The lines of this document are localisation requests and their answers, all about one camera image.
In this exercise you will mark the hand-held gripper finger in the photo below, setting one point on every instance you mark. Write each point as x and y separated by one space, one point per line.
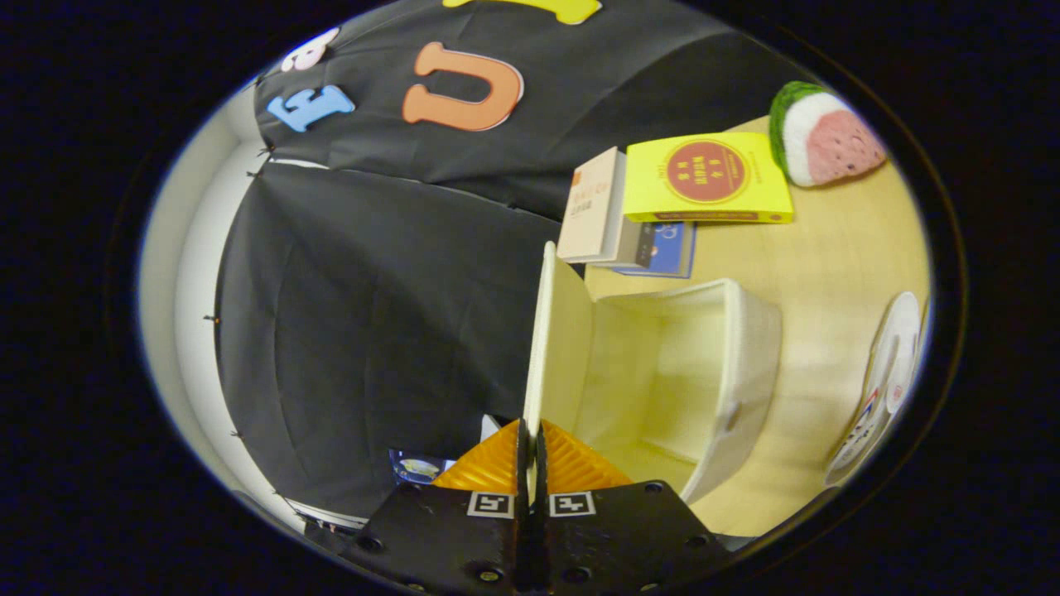
521 513
542 513

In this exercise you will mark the cream fabric storage box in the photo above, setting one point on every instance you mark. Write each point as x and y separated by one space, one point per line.
662 372

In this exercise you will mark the white canvas shoe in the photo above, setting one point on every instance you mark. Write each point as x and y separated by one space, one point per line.
878 389
924 331

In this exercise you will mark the white flat device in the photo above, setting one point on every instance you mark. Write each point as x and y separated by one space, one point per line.
490 429

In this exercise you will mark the blue lit screen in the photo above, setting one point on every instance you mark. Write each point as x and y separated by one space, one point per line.
418 468

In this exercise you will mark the blue book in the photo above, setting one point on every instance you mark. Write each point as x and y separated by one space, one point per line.
671 248

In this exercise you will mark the beige book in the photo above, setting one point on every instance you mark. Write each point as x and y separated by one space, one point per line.
588 207

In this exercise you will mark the yellow book red circle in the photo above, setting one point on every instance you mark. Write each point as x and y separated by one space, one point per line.
704 178

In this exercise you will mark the watermelon slice plush toy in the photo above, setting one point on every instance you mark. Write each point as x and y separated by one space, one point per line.
828 136

